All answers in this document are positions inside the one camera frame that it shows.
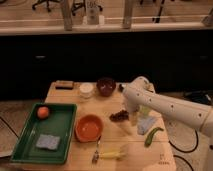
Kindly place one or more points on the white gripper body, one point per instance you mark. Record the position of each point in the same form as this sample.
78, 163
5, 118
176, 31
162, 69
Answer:
131, 107

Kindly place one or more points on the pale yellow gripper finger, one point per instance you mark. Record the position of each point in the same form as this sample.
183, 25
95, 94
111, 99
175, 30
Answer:
133, 118

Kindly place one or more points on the dark red grape bunch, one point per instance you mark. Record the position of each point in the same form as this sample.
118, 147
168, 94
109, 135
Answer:
119, 116

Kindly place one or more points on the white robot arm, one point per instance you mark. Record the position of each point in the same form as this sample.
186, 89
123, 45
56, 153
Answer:
195, 115

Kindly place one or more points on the dark purple bowl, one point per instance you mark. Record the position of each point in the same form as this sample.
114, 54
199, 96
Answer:
106, 86

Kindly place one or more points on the orange red bowl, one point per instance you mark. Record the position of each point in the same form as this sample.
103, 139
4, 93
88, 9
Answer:
88, 128

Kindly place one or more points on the light blue cloth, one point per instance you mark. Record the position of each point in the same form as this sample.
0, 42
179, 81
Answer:
144, 124

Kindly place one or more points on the light green plastic cup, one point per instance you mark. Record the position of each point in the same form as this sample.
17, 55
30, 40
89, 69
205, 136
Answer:
144, 111

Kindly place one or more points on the black white marker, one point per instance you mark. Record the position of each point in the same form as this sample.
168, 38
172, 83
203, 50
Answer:
121, 87

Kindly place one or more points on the green pepper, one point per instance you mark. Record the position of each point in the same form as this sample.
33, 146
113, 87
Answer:
150, 136

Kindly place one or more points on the white round container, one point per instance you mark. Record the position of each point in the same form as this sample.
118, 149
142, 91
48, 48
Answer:
86, 90

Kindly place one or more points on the brown black block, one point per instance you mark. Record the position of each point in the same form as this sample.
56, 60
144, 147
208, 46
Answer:
64, 84

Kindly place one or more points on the orange fruit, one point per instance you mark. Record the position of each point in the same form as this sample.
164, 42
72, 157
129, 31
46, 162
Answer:
43, 112

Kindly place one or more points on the blue grey sponge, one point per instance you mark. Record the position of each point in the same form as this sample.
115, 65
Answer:
49, 142

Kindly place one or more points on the green plastic tray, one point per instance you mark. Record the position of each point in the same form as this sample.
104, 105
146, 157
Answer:
59, 123

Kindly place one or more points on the office chair base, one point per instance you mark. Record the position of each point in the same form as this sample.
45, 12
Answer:
47, 2

